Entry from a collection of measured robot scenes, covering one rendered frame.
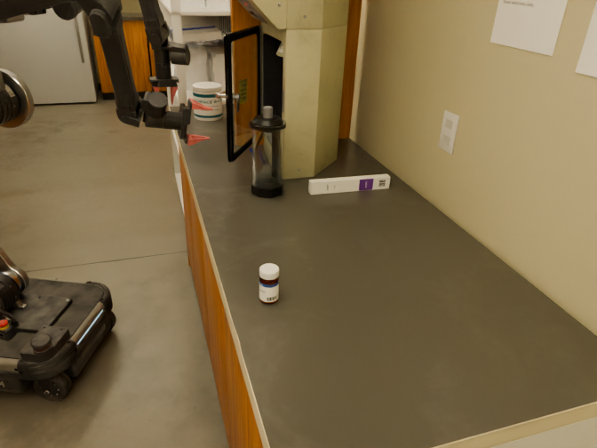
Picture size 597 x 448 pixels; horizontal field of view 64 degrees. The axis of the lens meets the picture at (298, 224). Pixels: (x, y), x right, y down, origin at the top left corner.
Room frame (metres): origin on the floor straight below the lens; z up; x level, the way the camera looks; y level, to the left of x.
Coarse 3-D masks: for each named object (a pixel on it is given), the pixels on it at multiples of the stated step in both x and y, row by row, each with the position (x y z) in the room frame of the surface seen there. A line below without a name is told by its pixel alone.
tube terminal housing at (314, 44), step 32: (288, 0) 1.48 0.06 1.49; (320, 0) 1.51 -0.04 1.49; (288, 32) 1.48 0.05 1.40; (320, 32) 1.51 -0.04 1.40; (288, 64) 1.48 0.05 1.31; (320, 64) 1.51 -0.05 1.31; (288, 96) 1.48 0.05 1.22; (320, 96) 1.53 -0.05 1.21; (288, 128) 1.48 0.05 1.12; (320, 128) 1.54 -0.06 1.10; (288, 160) 1.48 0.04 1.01; (320, 160) 1.56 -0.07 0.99
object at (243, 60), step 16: (224, 48) 1.47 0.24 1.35; (240, 48) 1.58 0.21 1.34; (256, 48) 1.73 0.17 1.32; (240, 64) 1.58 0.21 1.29; (256, 64) 1.73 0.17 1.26; (240, 80) 1.58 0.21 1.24; (256, 80) 1.73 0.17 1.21; (240, 96) 1.57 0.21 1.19; (256, 96) 1.73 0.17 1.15; (240, 112) 1.57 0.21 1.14; (256, 112) 1.73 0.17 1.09; (240, 128) 1.57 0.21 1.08; (240, 144) 1.57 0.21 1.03
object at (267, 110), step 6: (264, 108) 1.37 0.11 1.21; (270, 108) 1.36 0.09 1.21; (264, 114) 1.37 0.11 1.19; (270, 114) 1.36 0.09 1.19; (252, 120) 1.37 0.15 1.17; (258, 120) 1.35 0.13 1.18; (264, 120) 1.34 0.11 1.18; (270, 120) 1.34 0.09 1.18; (276, 120) 1.35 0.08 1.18; (282, 120) 1.37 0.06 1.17
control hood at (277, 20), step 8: (248, 0) 1.52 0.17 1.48; (256, 0) 1.45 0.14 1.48; (264, 0) 1.46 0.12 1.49; (272, 0) 1.47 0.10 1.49; (280, 0) 1.47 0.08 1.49; (256, 8) 1.51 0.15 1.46; (264, 8) 1.46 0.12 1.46; (272, 8) 1.47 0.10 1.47; (280, 8) 1.47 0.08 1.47; (264, 16) 1.50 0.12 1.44; (272, 16) 1.47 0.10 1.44; (280, 16) 1.47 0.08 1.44; (272, 24) 1.49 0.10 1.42; (280, 24) 1.47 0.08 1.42
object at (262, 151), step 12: (252, 132) 1.36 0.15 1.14; (264, 132) 1.33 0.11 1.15; (276, 132) 1.34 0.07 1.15; (252, 144) 1.36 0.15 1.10; (264, 144) 1.33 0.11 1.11; (276, 144) 1.34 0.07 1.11; (252, 156) 1.36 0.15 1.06; (264, 156) 1.33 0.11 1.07; (276, 156) 1.34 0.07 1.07; (252, 168) 1.36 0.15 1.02; (264, 168) 1.33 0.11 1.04; (276, 168) 1.34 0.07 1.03; (252, 180) 1.37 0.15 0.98; (264, 180) 1.33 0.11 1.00; (276, 180) 1.34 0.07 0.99
